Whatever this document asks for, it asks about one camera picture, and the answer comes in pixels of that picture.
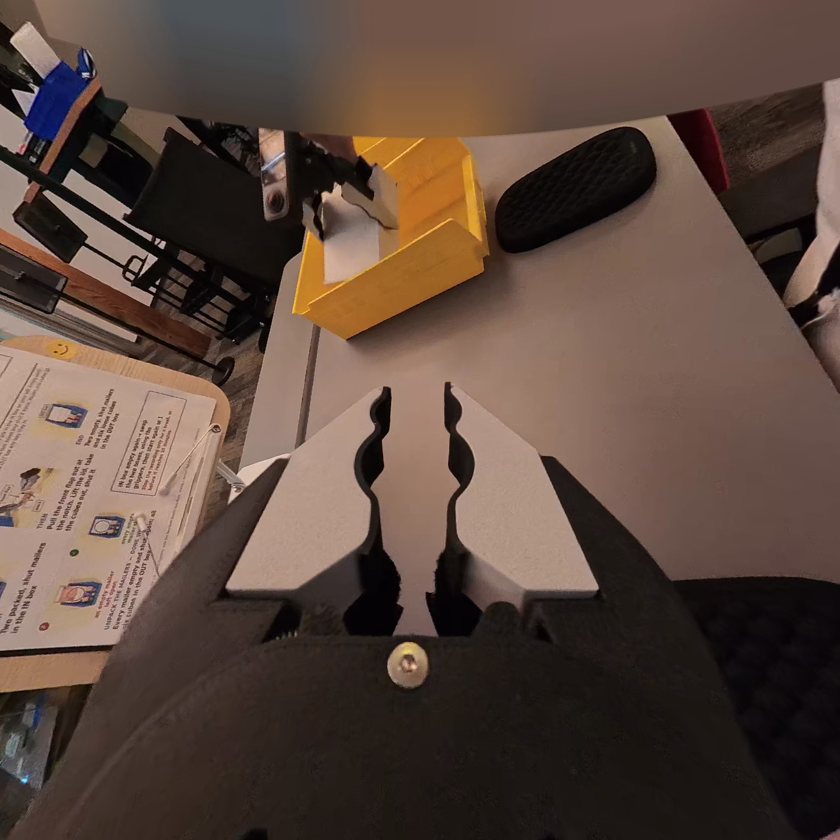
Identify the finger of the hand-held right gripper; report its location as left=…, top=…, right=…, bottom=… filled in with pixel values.
left=301, top=185, right=345, bottom=242
left=354, top=163, right=403, bottom=231

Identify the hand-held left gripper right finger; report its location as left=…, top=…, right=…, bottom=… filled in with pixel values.
left=428, top=382, right=601, bottom=636

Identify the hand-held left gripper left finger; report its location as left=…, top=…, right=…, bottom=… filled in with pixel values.
left=225, top=386, right=403, bottom=636

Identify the yellow plastic bin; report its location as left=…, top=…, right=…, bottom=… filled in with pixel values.
left=292, top=136, right=491, bottom=340

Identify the black fabric panel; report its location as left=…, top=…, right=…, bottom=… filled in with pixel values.
left=125, top=128, right=309, bottom=290

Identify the black metal rack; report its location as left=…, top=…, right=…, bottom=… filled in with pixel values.
left=0, top=98, right=277, bottom=388

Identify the black quilted wrist rest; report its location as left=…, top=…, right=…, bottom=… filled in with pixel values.
left=494, top=126, right=658, bottom=255

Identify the brown wooden beam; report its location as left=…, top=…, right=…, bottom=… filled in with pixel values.
left=0, top=226, right=211, bottom=360

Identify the printed instruction sheet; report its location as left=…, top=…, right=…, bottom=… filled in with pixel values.
left=0, top=346, right=217, bottom=654

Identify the wooden shelf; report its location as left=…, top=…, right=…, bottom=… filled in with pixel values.
left=25, top=77, right=105, bottom=204

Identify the blue cloth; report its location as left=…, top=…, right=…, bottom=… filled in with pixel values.
left=25, top=49, right=99, bottom=142

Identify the white paper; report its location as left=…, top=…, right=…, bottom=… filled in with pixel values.
left=10, top=21, right=61, bottom=74

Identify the red object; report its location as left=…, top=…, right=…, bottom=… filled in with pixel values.
left=666, top=108, right=731, bottom=196

